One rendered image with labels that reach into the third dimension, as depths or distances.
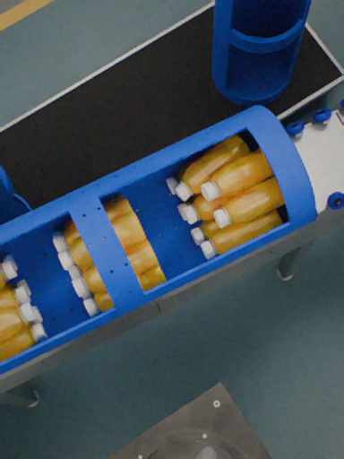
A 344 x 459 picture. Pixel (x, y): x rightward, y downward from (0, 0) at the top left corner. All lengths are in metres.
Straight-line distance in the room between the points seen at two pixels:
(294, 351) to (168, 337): 0.43
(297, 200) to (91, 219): 0.42
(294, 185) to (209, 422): 0.52
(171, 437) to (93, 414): 1.11
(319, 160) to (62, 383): 1.29
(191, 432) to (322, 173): 0.70
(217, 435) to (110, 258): 0.42
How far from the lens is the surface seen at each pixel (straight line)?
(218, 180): 1.66
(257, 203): 1.68
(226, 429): 1.66
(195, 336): 2.75
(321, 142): 1.96
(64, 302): 1.82
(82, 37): 3.14
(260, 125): 1.64
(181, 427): 1.66
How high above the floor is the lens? 2.73
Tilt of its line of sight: 75 degrees down
